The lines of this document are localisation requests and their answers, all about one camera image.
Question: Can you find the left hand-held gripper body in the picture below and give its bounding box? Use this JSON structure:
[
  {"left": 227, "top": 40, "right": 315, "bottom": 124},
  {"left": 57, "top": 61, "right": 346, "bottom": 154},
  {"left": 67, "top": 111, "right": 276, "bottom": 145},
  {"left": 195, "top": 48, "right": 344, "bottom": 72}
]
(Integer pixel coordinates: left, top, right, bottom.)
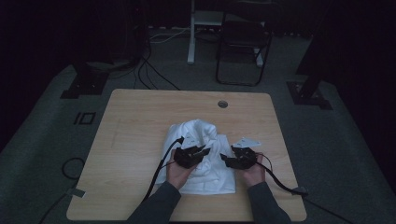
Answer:
[{"left": 173, "top": 132, "right": 200, "bottom": 170}]

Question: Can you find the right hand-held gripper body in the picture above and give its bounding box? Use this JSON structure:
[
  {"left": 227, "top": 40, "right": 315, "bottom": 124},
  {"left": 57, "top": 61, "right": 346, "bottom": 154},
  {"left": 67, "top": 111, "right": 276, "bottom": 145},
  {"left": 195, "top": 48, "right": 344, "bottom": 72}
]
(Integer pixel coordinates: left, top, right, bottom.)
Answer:
[{"left": 231, "top": 137, "right": 262, "bottom": 171}]

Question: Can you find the white gathered skirt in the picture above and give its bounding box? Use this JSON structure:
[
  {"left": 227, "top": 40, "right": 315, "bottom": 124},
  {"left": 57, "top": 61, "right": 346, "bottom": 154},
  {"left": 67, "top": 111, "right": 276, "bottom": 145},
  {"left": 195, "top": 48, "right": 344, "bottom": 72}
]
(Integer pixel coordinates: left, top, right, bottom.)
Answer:
[{"left": 155, "top": 119, "right": 237, "bottom": 196}]

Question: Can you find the person's right hand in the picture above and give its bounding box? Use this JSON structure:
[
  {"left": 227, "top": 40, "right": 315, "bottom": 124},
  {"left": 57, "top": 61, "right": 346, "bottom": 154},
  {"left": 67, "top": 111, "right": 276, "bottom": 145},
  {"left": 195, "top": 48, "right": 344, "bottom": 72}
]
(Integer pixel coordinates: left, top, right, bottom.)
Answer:
[{"left": 239, "top": 154, "right": 266, "bottom": 188}]

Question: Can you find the person's left hand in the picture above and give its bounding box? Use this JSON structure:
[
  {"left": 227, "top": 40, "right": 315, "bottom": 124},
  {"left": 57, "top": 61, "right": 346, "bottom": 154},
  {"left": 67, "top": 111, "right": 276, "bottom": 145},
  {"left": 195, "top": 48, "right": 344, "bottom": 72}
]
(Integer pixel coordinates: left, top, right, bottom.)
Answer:
[{"left": 166, "top": 158, "right": 198, "bottom": 190}]

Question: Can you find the black stand base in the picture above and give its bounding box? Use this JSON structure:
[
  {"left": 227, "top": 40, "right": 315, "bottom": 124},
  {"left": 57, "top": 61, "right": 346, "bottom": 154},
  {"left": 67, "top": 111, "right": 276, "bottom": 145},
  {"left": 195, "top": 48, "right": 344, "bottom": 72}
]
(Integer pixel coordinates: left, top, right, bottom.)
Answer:
[
  {"left": 60, "top": 62, "right": 110, "bottom": 100},
  {"left": 286, "top": 73, "right": 333, "bottom": 110}
]

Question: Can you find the grey tape piece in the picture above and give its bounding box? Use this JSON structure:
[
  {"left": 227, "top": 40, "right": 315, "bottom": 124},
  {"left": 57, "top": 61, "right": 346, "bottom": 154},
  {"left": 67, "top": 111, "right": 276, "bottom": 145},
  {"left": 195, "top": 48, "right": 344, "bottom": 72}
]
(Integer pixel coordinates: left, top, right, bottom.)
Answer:
[{"left": 65, "top": 188, "right": 86, "bottom": 199}]

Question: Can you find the black folding chair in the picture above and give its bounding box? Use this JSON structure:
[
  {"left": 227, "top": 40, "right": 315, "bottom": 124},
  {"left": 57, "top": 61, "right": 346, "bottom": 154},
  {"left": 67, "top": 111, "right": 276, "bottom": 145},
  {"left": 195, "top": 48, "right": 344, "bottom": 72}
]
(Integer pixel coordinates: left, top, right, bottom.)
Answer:
[{"left": 215, "top": 20, "right": 274, "bottom": 88}]

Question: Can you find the dark equipment tower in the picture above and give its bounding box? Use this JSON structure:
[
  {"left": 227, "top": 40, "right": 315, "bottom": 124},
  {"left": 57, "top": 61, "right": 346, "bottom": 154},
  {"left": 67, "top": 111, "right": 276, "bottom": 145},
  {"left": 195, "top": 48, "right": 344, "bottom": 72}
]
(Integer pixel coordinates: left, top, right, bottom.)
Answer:
[{"left": 90, "top": 0, "right": 149, "bottom": 68}]

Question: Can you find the left hand-held gripper cable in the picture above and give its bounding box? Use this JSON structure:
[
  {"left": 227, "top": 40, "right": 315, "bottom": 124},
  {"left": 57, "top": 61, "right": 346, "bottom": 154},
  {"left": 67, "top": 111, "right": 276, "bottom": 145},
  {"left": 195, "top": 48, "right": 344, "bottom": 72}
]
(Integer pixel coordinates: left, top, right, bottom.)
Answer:
[{"left": 143, "top": 135, "right": 185, "bottom": 202}]

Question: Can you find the hand-held gripper cable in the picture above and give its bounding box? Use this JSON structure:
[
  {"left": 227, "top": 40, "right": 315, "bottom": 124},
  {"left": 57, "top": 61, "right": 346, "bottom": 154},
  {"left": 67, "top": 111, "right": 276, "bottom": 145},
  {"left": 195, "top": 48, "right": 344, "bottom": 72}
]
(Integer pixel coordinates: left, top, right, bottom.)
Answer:
[
  {"left": 256, "top": 152, "right": 356, "bottom": 224},
  {"left": 143, "top": 135, "right": 185, "bottom": 202}
]

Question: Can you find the right hand-held gripper cable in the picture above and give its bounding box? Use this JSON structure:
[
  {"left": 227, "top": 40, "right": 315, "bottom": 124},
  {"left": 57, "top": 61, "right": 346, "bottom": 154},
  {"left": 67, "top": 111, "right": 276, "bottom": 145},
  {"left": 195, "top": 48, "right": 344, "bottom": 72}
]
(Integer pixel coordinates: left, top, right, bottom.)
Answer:
[{"left": 256, "top": 152, "right": 356, "bottom": 224}]

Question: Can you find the white desk frame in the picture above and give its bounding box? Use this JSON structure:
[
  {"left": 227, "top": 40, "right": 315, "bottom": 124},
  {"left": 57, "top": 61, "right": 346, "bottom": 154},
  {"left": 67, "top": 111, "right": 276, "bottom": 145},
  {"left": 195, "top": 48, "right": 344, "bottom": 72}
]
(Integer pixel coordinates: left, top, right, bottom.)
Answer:
[{"left": 187, "top": 0, "right": 265, "bottom": 68}]

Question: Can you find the white cable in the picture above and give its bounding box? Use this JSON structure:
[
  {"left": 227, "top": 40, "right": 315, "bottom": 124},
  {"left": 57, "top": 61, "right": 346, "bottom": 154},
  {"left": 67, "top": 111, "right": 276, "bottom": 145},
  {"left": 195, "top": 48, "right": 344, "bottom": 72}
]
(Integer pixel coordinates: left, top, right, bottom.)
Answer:
[{"left": 148, "top": 27, "right": 191, "bottom": 45}]

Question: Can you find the black looped cable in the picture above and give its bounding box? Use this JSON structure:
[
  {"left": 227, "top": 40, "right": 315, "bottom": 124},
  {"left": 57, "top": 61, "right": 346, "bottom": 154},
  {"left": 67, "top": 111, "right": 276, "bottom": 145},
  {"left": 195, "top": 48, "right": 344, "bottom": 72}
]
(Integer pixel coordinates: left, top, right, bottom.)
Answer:
[{"left": 38, "top": 157, "right": 86, "bottom": 224}]

